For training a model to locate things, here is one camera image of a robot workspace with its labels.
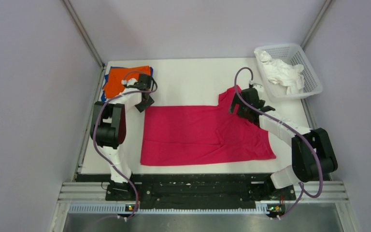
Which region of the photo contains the pink t-shirt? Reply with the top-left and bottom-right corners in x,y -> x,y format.
140,87 -> 276,166

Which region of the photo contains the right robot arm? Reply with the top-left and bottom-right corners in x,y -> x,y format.
229,87 -> 338,199

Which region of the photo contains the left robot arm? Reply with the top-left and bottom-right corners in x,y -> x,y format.
90,71 -> 158,200

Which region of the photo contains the folded orange t-shirt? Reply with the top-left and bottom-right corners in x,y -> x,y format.
103,65 -> 151,99

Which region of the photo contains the white crumpled t-shirt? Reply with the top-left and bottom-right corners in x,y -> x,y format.
255,50 -> 304,95

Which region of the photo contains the white plastic laundry basket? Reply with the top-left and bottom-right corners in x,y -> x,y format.
254,43 -> 323,102

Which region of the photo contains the folded blue patterned t-shirt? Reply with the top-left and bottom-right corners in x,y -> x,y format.
100,66 -> 154,103

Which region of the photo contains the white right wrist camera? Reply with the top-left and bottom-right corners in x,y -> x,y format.
249,81 -> 264,93

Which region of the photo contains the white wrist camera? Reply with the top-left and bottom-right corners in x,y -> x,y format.
249,81 -> 264,93
121,78 -> 138,88

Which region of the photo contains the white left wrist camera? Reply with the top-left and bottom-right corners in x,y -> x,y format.
121,78 -> 138,88

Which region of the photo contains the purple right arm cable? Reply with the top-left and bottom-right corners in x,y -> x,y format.
234,67 -> 324,220

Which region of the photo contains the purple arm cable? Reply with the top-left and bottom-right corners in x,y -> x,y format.
234,67 -> 324,220
92,70 -> 158,222

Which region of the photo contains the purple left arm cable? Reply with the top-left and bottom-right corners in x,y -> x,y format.
92,70 -> 158,222

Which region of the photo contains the aluminium frame rail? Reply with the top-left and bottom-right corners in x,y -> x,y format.
50,180 -> 360,232

